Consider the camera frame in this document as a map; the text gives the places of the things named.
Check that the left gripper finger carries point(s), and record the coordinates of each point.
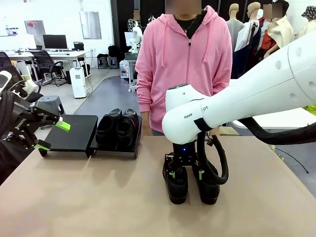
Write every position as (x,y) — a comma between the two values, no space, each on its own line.
(43,145)
(63,125)

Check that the white office desk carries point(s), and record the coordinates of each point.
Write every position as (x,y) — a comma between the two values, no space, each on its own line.
(69,54)

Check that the mannequin beige coat bucket hat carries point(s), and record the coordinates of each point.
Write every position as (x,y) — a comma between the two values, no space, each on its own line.
(306,27)

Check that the black computer monitor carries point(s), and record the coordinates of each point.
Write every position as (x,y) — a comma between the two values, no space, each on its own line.
(54,41)

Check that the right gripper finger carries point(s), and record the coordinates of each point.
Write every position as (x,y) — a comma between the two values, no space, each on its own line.
(171,168)
(199,170)

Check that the tan cardboard box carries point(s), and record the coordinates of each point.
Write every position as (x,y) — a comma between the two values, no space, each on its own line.
(228,131)

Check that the computer tower with lights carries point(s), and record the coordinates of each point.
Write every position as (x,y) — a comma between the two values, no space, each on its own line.
(124,69)

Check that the silver wall panel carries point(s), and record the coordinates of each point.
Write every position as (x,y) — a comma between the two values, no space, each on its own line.
(90,24)

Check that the grey board red signs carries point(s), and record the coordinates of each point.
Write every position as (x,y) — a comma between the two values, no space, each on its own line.
(39,28)

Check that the person right hand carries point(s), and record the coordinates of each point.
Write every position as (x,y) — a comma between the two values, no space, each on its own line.
(147,123)

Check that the person in pink hoodie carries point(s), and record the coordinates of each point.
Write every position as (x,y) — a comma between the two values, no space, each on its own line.
(182,69)

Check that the white air purifier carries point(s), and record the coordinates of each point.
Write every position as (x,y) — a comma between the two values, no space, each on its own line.
(78,84)

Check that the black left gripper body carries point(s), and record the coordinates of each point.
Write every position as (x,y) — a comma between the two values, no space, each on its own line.
(21,121)

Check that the mannequin red top cream jacket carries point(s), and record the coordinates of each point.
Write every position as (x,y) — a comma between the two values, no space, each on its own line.
(284,32)

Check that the person left forearm pink sleeve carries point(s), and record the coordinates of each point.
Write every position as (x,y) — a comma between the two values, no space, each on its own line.
(222,81)

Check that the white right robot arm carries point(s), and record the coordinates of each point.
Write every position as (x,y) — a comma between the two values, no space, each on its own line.
(247,98)

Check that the white computer monitor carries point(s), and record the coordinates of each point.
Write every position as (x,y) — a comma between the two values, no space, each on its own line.
(8,43)
(26,40)

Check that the white table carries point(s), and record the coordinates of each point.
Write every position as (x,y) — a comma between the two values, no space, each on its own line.
(284,121)

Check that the black desktop printer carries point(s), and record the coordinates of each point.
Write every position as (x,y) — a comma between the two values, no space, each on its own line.
(78,46)

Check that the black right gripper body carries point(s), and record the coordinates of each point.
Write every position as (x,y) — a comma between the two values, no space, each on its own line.
(185,153)

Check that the mannequin white navy jacket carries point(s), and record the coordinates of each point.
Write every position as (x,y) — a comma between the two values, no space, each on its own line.
(247,37)

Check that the mannequin neon yellow trousers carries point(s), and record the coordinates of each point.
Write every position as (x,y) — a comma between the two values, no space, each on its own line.
(309,108)

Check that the grey plastic stool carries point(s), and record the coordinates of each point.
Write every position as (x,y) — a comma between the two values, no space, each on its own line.
(49,100)

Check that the black plastic stool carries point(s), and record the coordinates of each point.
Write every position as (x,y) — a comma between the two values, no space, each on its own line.
(113,63)
(102,61)

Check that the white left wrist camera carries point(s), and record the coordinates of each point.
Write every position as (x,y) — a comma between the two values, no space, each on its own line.
(29,86)

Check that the black leather shoe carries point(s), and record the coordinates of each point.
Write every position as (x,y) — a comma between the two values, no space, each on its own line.
(208,192)
(106,130)
(177,190)
(128,128)

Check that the black equipment cart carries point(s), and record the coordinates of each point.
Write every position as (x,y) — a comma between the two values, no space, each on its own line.
(130,58)

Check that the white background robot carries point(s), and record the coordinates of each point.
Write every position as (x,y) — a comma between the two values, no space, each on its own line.
(134,40)

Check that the mannequin in grey shirt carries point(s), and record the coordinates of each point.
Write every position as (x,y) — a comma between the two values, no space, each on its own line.
(234,29)

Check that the black metal shoe stand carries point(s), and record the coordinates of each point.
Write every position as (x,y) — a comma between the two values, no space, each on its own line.
(111,151)
(74,133)

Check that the person right forearm pink sleeve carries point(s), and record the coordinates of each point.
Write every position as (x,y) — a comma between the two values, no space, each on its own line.
(145,93)

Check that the black backpack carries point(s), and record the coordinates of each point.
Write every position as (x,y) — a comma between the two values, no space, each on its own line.
(114,50)

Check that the black mesh office chair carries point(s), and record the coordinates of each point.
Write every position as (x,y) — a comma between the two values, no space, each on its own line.
(6,63)

